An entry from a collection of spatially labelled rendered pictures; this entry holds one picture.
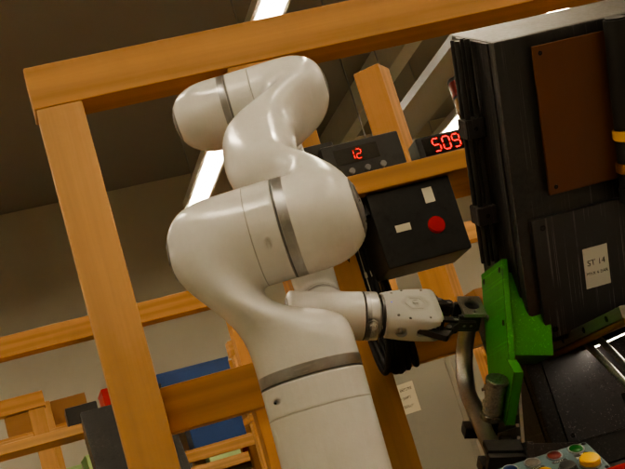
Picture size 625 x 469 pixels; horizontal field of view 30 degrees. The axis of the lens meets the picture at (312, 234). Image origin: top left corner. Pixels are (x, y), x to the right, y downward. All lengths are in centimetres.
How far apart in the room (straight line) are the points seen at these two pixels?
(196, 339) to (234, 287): 1079
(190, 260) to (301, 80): 42
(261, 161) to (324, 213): 17
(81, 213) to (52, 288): 988
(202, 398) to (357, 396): 101
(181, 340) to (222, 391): 980
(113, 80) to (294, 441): 122
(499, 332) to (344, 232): 69
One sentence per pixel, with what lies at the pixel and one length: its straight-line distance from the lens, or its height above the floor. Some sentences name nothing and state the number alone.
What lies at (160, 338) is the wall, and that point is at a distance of 1207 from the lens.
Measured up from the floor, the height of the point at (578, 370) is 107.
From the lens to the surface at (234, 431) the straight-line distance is 891.
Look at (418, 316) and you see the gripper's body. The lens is 198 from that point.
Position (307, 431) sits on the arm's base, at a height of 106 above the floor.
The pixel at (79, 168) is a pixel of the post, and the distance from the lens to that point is 229.
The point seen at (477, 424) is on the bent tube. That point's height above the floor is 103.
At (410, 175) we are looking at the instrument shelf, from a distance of 223.
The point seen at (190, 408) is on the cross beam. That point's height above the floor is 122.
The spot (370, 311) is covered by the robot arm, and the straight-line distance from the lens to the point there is 197.
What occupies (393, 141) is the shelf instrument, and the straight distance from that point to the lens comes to 227.
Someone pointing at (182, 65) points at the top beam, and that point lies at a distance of 237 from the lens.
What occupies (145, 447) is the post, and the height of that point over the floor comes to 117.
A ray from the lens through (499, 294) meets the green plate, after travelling 196.
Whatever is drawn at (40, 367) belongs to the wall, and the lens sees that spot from 1198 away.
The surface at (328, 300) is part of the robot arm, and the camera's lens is 196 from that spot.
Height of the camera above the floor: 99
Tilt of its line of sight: 12 degrees up
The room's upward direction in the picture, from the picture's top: 17 degrees counter-clockwise
